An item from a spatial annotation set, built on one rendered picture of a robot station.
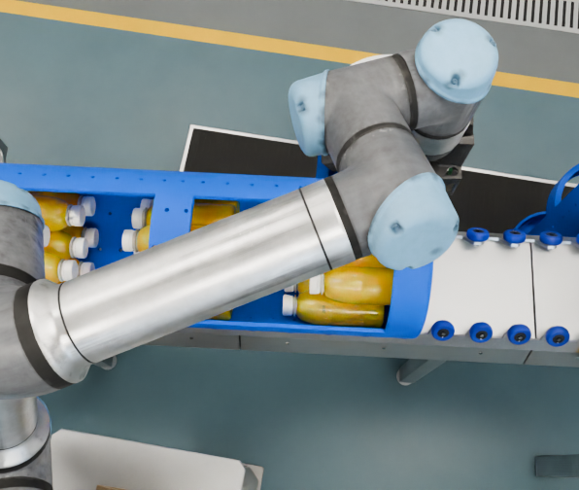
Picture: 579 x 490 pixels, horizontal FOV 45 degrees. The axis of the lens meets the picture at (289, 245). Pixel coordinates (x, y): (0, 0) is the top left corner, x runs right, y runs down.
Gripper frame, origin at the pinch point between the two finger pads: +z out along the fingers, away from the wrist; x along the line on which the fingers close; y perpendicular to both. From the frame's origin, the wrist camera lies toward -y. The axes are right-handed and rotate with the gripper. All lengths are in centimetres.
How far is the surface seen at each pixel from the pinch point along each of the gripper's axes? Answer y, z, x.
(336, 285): -4.5, 30.1, -6.2
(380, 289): 3.2, 30.0, -6.5
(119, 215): -48, 43, 9
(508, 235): 31, 45, 10
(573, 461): 67, 111, -32
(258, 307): -18.7, 44.4, -8.0
